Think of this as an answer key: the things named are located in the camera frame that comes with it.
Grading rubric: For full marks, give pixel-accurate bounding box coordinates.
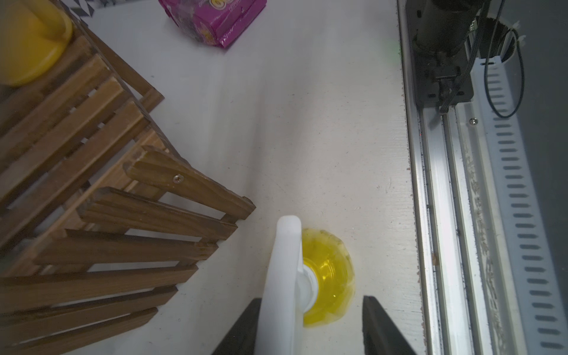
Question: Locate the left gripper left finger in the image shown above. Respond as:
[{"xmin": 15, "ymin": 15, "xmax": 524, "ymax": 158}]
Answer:
[{"xmin": 212, "ymin": 298, "xmax": 262, "ymax": 355}]

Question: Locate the wooden slatted shelf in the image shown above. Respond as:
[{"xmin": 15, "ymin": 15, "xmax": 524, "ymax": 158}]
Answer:
[{"xmin": 1, "ymin": 1, "xmax": 254, "ymax": 354}]

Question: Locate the yellow spray bottle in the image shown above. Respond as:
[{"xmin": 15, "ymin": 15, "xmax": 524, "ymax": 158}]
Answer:
[{"xmin": 254, "ymin": 215, "xmax": 356, "ymax": 354}]

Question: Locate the purple snack box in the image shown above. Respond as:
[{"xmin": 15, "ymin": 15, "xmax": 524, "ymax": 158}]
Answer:
[{"xmin": 159, "ymin": 0, "xmax": 267, "ymax": 49}]

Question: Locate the aluminium front rail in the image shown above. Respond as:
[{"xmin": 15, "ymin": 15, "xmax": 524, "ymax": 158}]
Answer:
[{"xmin": 398, "ymin": 1, "xmax": 567, "ymax": 354}]

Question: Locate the yellow watering can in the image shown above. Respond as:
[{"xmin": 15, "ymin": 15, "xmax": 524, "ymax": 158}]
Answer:
[{"xmin": 1, "ymin": 1, "xmax": 73, "ymax": 87}]

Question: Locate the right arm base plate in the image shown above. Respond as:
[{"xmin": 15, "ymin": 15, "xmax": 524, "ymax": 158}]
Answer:
[{"xmin": 412, "ymin": 41, "xmax": 468, "ymax": 109}]

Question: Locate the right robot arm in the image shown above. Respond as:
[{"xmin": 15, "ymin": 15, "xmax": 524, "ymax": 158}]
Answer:
[{"xmin": 405, "ymin": 0, "xmax": 490, "ymax": 58}]

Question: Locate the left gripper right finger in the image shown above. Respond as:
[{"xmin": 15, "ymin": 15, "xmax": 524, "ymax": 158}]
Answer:
[{"xmin": 362, "ymin": 296, "xmax": 416, "ymax": 355}]

